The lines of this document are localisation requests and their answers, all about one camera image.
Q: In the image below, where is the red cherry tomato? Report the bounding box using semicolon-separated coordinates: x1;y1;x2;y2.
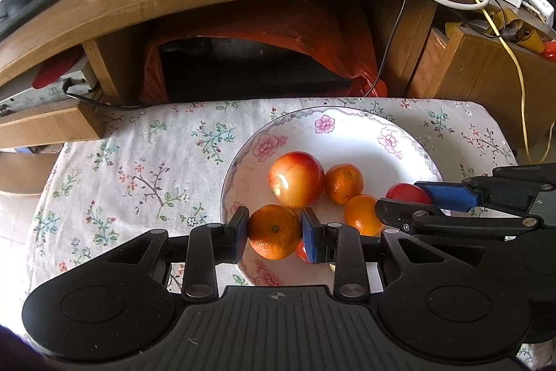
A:
385;183;433;205
295;240;309;264

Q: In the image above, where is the smooth orange mandarin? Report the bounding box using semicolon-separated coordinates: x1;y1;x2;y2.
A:
344;194;384;236

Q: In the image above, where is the rough orange mandarin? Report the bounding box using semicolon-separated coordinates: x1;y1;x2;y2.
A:
324;163;364;205

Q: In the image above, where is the small orange mandarin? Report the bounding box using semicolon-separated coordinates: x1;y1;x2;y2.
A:
248;204;302;261

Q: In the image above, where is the large red-orange tomato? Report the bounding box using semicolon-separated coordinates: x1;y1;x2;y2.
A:
269;152;324;208

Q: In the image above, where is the white floral ceramic bowl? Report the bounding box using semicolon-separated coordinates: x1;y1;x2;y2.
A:
221;107;443;289

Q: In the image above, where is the floral white tablecloth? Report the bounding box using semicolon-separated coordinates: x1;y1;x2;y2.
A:
25;97;540;368

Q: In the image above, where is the wooden tv stand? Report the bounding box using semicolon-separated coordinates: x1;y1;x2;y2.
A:
1;0;555;147

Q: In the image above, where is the red cloth under stand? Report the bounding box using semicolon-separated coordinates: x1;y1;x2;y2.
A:
139;0;387;105

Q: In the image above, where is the silver set-top box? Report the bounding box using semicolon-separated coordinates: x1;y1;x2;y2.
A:
1;56;97;117

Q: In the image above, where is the thin black hanging cable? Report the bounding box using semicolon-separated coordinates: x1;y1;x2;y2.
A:
363;0;412;98

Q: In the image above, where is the yellow cable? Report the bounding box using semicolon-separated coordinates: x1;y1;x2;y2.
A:
320;0;556;164

